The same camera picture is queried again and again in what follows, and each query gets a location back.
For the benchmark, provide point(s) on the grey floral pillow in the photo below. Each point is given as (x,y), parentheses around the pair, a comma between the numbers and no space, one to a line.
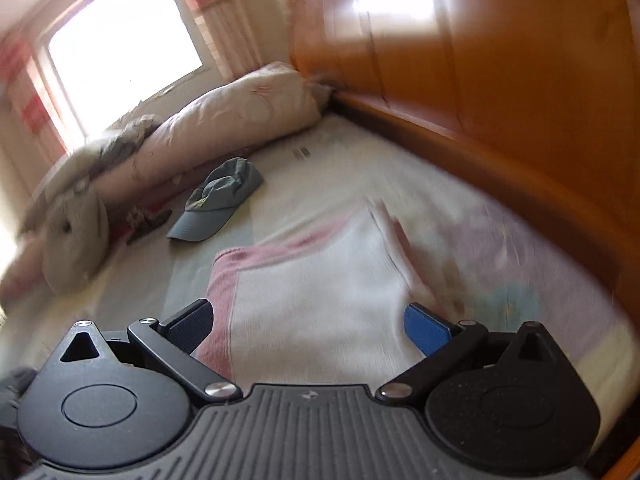
(60,175)

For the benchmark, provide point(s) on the pink striped curtain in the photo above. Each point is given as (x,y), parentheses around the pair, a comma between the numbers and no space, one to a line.
(30,100)
(220,5)

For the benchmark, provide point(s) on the grey cat cushion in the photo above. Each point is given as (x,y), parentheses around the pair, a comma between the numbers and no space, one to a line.
(75,245)

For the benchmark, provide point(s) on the bright window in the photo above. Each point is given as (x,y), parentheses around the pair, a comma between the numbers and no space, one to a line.
(125,45)

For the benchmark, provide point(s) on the long cream floral pillow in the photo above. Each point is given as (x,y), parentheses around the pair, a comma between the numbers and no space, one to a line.
(225,120)

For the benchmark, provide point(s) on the person's dark clothing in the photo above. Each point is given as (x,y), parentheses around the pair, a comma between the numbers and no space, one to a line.
(15,395)

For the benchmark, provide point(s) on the wooden headboard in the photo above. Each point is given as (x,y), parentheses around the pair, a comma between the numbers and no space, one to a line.
(500,85)

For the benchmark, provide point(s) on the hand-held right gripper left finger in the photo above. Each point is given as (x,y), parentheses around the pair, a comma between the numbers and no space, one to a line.
(192,325)

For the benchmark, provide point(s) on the grey flower scrunchie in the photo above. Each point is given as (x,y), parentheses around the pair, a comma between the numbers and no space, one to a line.
(147,222)

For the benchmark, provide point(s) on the pink and white sweater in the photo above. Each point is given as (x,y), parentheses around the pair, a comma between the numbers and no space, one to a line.
(320,300)

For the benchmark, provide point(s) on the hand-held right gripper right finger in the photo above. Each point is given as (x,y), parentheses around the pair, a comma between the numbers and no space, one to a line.
(425,330)

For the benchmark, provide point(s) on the grey-green folded cloth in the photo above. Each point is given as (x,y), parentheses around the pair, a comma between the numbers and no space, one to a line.
(127,137)

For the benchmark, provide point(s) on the blue cap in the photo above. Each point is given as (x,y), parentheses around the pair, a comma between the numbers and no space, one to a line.
(220,200)

